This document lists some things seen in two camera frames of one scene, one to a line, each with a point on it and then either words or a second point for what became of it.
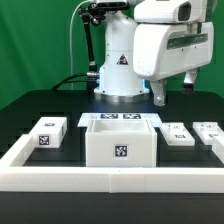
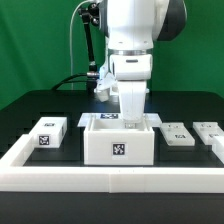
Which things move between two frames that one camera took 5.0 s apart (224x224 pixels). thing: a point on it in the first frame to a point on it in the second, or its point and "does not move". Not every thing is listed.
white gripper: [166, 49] to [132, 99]
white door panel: [177, 134] does not move
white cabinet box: [120, 142] does not move
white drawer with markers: [209, 132] does not move
